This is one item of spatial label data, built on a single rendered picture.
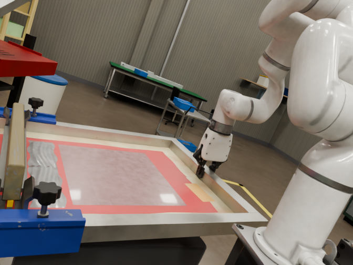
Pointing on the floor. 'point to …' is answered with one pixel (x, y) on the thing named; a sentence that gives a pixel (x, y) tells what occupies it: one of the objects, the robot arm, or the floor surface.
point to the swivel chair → (172, 105)
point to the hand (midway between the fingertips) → (205, 171)
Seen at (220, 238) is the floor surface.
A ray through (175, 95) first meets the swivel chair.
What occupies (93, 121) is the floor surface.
